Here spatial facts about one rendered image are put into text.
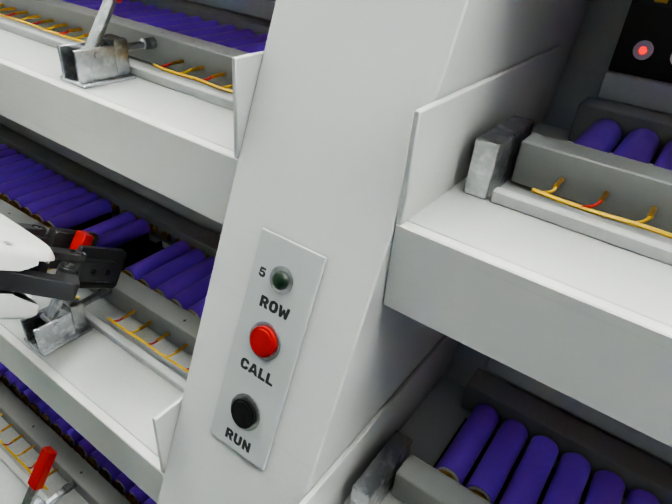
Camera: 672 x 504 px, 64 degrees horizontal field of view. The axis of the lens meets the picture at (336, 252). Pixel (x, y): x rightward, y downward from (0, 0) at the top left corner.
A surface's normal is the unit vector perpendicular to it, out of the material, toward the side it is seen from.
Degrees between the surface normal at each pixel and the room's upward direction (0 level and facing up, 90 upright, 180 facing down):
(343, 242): 90
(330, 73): 90
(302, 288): 90
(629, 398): 110
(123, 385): 20
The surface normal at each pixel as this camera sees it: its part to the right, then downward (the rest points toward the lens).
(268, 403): -0.52, 0.09
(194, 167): -0.59, 0.40
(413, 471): 0.08, -0.83
